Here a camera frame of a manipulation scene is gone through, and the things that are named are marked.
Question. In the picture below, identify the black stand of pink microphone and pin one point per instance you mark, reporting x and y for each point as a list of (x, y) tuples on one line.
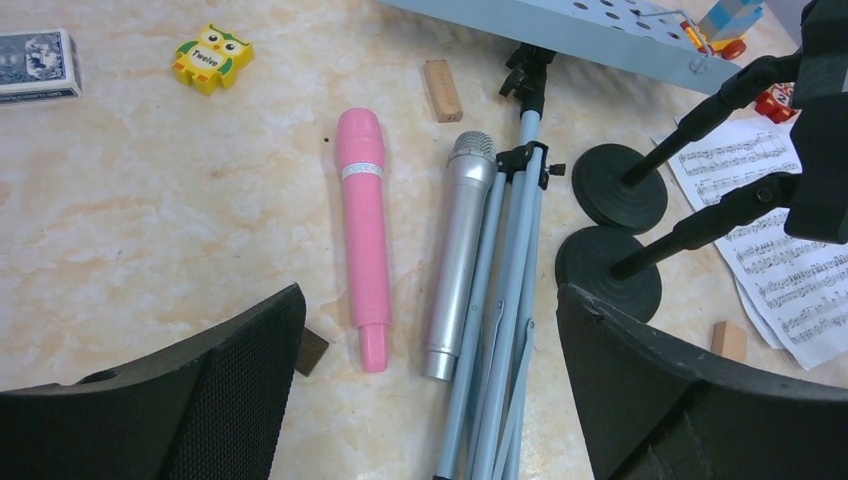
[(616, 268)]

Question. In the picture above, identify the pink microphone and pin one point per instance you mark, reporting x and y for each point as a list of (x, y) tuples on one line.
[(360, 158)]

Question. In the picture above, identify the blue toy car blocks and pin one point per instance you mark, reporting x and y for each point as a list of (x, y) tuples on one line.
[(722, 29)]

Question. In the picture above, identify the grey microphone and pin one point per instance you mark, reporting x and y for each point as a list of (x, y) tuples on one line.
[(471, 171)]

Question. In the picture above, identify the dark brown wooden block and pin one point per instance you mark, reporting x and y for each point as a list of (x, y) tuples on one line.
[(311, 350)]

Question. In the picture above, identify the small grey picture card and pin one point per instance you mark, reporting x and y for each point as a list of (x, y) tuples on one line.
[(39, 65)]

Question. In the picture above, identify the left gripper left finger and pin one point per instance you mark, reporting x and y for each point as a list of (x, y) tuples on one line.
[(208, 407)]

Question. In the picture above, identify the light blue music stand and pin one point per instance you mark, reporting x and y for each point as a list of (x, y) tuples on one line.
[(483, 430)]

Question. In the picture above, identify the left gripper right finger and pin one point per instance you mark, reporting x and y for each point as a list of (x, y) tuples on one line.
[(652, 406)]

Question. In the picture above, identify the black round microphone stand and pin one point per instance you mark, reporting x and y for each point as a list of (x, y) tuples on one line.
[(617, 186)]

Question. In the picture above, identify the small wooden block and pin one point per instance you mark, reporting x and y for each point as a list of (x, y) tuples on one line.
[(443, 92)]

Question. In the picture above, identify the yellow owl toy block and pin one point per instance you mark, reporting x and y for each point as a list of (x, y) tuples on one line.
[(212, 60)]

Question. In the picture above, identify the red owl toy block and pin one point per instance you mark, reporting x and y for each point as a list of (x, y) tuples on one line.
[(775, 103)]

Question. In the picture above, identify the wooden block near stand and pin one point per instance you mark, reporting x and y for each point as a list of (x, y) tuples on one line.
[(729, 341)]

